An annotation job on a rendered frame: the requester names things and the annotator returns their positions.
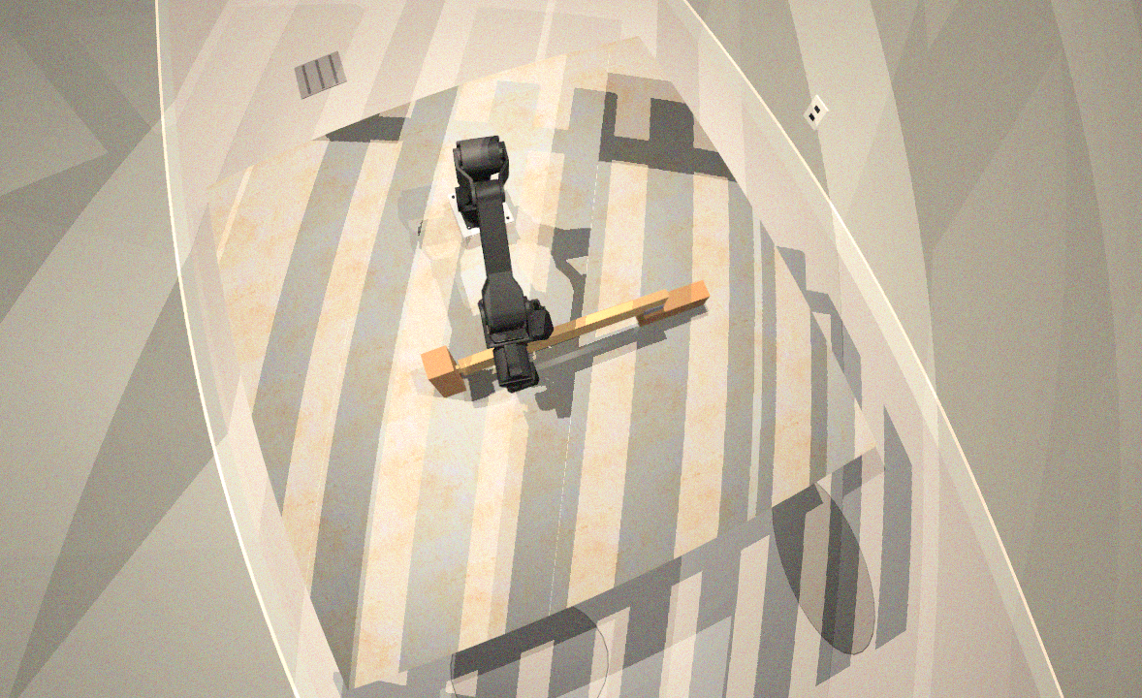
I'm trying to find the long wooden rail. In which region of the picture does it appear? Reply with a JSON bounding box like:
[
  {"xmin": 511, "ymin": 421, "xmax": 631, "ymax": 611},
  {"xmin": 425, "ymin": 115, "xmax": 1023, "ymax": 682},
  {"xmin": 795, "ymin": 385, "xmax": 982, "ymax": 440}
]
[{"xmin": 459, "ymin": 289, "xmax": 669, "ymax": 376}]

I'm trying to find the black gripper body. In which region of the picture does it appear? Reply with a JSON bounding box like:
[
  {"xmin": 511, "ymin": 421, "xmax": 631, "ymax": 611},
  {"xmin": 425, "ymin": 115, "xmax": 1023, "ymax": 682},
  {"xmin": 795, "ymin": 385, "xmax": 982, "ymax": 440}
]
[{"xmin": 477, "ymin": 299, "xmax": 539, "ymax": 394}]

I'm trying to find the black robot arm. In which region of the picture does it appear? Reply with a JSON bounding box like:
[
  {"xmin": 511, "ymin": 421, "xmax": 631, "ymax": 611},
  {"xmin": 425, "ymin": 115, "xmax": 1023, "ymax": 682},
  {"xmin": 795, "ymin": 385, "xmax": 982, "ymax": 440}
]
[{"xmin": 453, "ymin": 136, "xmax": 554, "ymax": 388}]

